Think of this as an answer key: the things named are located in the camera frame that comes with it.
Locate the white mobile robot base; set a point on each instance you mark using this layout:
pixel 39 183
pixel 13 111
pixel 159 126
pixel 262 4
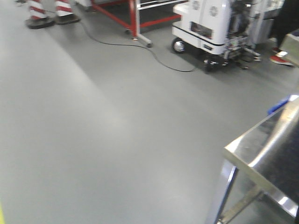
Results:
pixel 218 28

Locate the right red white traffic cone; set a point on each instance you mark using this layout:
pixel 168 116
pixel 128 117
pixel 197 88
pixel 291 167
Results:
pixel 64 13

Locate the red white traffic cone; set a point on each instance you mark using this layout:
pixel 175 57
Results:
pixel 38 17
pixel 64 13

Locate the red metal frame cart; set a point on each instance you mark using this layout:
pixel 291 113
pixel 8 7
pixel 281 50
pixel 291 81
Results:
pixel 135 25

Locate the red sneaker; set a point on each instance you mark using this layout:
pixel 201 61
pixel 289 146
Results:
pixel 281 61

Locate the stainless steel table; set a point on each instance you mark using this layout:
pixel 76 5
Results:
pixel 268 154

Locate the left red white traffic cone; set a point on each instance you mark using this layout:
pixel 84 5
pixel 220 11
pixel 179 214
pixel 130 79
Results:
pixel 38 17

